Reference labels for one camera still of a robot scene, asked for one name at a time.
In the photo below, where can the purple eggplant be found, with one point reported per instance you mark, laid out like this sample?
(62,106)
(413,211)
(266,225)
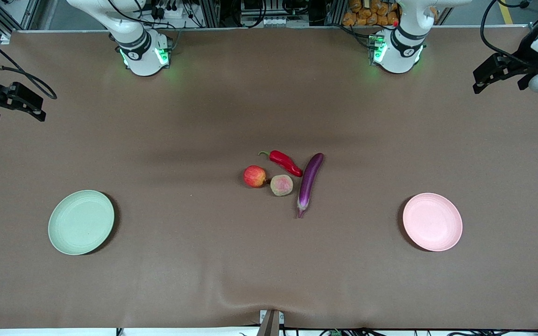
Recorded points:
(308,184)

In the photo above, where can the red chili pepper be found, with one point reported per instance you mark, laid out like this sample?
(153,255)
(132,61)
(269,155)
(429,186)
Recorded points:
(286,162)

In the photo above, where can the green pink peach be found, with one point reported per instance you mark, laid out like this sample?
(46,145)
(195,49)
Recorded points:
(281,185)

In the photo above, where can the red apple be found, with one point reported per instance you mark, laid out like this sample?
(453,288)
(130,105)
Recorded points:
(255,176)

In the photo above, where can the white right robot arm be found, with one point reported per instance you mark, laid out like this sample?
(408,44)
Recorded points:
(140,56)

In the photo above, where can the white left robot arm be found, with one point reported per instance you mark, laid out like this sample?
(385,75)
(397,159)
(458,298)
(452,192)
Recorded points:
(399,51)

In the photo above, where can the light green plate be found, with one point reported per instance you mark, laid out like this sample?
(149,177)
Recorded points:
(81,222)

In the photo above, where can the orange toy bread pile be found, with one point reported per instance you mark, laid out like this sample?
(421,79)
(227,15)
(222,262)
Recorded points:
(367,16)

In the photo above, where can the pink plate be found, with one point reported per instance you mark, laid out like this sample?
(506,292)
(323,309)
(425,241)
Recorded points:
(432,222)

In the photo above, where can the white power strip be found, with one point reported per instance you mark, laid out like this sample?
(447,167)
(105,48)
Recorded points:
(171,13)

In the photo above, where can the brown table mat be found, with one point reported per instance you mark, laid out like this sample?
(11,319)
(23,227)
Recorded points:
(269,261)

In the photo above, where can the green plug connector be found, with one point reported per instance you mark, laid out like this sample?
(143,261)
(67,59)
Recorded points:
(335,333)

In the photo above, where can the aluminium frame post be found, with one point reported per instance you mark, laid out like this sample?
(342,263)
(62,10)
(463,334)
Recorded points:
(334,11)
(31,14)
(210,11)

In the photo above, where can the metal table clamp bracket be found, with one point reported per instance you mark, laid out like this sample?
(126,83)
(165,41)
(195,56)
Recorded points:
(270,324)

